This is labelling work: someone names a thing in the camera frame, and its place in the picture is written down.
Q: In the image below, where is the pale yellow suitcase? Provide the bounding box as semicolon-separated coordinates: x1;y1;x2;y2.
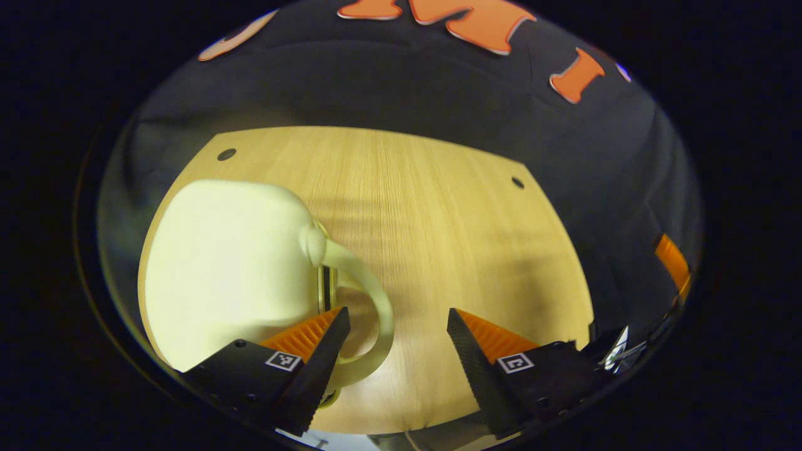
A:
143;179;396;409

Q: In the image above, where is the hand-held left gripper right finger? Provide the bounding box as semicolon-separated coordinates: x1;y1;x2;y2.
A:
446;308;608;440

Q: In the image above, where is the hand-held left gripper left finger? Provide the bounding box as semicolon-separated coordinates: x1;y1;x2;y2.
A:
180;306;352;438

